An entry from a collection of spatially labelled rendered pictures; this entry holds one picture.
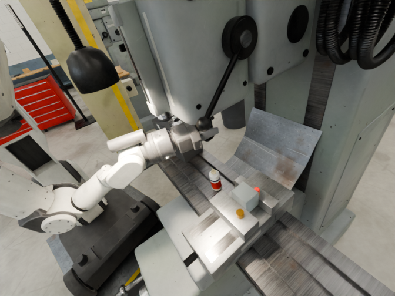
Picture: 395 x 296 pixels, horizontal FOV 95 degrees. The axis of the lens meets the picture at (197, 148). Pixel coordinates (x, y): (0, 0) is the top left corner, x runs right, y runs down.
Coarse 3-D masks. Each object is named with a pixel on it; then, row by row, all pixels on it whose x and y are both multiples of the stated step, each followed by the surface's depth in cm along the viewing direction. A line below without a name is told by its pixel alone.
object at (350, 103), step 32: (320, 0) 47; (352, 0) 42; (320, 64) 54; (352, 64) 48; (384, 64) 49; (256, 96) 81; (288, 96) 68; (320, 96) 58; (352, 96) 51; (384, 96) 62; (320, 128) 64; (352, 128) 58; (384, 128) 85; (320, 160) 71; (352, 160) 75; (320, 192) 78; (352, 192) 115; (320, 224) 102
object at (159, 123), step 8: (152, 120) 93; (160, 120) 89; (168, 120) 88; (176, 120) 86; (160, 128) 89; (168, 128) 83; (176, 152) 91; (184, 152) 86; (192, 152) 90; (184, 160) 89
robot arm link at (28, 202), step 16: (0, 176) 41; (16, 176) 44; (0, 192) 40; (16, 192) 43; (32, 192) 46; (48, 192) 50; (0, 208) 42; (16, 208) 43; (32, 208) 46; (48, 208) 49; (32, 224) 47; (48, 224) 47; (64, 224) 50
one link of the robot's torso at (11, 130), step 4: (16, 112) 64; (16, 116) 65; (8, 120) 64; (12, 120) 68; (16, 120) 70; (8, 124) 66; (12, 124) 68; (16, 124) 70; (20, 124) 71; (0, 128) 65; (4, 128) 67; (8, 128) 68; (12, 128) 70; (16, 128) 72; (0, 132) 67; (4, 132) 69; (8, 132) 71; (12, 132) 73; (0, 136) 70; (4, 136) 72
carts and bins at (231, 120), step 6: (240, 102) 236; (228, 108) 243; (234, 108) 241; (240, 108) 242; (222, 114) 260; (228, 114) 250; (234, 114) 247; (240, 114) 248; (228, 120) 258; (234, 120) 254; (240, 120) 255; (228, 126) 266; (234, 126) 261; (240, 126) 261
